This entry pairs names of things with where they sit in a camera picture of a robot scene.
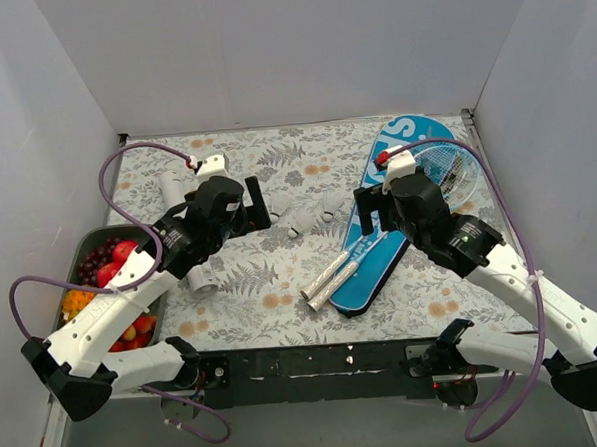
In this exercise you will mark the white shuttlecock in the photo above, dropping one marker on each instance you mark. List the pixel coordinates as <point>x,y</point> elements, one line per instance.
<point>301,222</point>
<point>278,204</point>
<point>331,202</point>

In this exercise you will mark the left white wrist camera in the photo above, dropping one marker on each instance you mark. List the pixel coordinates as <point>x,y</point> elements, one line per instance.
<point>204,169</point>

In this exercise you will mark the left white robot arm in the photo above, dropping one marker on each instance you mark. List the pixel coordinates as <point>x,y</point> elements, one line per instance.
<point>173,360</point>

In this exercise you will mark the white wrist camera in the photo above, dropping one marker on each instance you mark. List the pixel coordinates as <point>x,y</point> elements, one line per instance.
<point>204,169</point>
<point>396,163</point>

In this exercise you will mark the small red-yellow fruit bunch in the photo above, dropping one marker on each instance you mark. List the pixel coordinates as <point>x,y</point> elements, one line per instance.
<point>138,335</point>

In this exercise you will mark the blue racket bag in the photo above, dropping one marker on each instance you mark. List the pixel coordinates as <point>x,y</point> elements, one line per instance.
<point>358,292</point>

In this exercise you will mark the dark grape bunch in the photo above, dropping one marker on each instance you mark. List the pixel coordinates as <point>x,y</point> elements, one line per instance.
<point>97,257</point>

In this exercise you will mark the red apple upper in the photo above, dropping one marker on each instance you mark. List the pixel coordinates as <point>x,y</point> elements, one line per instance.
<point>122,250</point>

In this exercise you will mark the red apple lower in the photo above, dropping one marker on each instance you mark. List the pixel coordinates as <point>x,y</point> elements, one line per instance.
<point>106,273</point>

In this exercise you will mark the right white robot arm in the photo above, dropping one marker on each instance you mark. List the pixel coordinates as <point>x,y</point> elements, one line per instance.
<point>478,253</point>

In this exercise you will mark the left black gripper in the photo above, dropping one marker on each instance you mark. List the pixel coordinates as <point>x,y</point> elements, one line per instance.
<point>257,204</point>

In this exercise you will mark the blue badminton racket lower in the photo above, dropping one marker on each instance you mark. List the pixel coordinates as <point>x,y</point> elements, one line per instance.
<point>352,280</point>

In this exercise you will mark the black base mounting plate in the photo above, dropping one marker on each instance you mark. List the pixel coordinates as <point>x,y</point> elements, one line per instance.
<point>249,377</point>

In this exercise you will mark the blue badminton racket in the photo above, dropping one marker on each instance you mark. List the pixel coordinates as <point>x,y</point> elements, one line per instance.
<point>453,168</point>
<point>352,280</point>

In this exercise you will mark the blue badminton racket upper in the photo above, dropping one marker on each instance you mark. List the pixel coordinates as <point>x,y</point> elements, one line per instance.
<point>453,168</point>

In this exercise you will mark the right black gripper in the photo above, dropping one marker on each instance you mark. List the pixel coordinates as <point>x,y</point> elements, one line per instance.
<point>364,209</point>

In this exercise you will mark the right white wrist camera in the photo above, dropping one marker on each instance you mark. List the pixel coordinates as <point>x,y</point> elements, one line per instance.
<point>396,163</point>

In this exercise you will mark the grey fruit tray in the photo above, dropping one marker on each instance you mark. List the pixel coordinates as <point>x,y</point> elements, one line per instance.
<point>105,314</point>

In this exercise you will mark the orange flower decoration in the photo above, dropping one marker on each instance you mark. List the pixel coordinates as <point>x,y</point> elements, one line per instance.
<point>74,302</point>

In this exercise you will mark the red apple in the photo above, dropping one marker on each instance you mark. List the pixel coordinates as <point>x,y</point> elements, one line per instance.
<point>106,273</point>
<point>122,250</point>

